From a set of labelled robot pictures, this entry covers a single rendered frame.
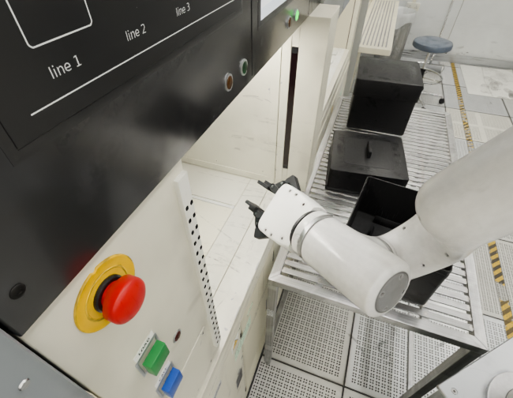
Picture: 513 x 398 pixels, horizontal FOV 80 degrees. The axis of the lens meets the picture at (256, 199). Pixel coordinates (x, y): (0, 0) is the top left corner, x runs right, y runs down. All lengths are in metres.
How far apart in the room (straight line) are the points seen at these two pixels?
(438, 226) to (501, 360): 0.74
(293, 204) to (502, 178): 0.30
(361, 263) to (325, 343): 1.34
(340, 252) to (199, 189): 0.73
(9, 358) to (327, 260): 0.34
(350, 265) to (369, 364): 1.36
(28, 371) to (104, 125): 0.16
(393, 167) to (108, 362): 1.13
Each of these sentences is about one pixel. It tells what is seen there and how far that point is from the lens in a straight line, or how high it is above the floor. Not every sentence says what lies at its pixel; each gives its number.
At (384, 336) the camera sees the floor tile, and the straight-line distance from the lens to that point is 1.83.
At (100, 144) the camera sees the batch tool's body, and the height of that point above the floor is 1.47.
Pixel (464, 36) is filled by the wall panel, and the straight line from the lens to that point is 5.14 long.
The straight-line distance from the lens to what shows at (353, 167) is 1.23.
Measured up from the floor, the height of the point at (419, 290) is 0.82.
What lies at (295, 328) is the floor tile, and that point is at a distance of 1.74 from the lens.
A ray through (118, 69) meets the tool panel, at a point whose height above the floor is 1.51.
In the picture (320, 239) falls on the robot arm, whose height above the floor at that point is 1.25.
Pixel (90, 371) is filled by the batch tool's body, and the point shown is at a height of 1.30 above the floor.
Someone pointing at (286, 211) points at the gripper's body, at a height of 1.21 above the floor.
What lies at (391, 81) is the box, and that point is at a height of 1.01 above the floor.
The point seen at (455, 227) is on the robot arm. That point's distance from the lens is 0.36.
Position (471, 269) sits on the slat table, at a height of 0.76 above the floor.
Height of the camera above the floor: 1.59
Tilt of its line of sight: 44 degrees down
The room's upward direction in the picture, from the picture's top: straight up
